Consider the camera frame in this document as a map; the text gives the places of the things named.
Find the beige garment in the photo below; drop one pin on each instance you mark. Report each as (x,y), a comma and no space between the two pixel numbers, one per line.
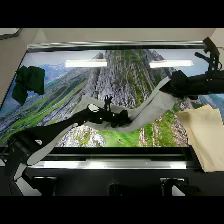
(203,140)

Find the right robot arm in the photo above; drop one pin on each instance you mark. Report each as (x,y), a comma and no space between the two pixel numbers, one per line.
(203,83)

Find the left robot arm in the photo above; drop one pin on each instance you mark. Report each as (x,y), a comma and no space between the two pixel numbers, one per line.
(43,133)

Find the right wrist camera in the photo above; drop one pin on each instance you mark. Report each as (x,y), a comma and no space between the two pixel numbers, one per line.
(212,55)

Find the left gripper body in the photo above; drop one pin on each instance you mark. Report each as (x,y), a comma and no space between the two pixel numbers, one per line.
(120,118)

